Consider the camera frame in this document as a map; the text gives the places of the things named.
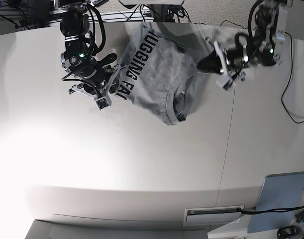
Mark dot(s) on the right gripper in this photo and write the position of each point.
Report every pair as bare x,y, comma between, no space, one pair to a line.
98,85

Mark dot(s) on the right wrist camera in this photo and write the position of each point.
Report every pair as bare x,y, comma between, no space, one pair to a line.
103,103

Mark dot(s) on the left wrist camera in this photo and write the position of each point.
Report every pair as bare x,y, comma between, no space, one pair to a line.
225,82

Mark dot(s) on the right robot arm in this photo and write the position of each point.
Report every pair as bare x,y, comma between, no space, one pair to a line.
85,37

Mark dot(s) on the white cable slot tray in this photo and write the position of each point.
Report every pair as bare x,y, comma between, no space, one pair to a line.
211,216

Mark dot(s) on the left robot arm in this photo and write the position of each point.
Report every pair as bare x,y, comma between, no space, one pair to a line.
263,44

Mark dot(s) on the grey T-shirt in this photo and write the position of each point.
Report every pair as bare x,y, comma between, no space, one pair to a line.
161,74

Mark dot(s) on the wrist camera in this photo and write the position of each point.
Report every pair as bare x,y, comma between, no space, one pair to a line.
103,103
225,82

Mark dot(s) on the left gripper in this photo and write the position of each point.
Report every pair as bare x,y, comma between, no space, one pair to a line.
223,61

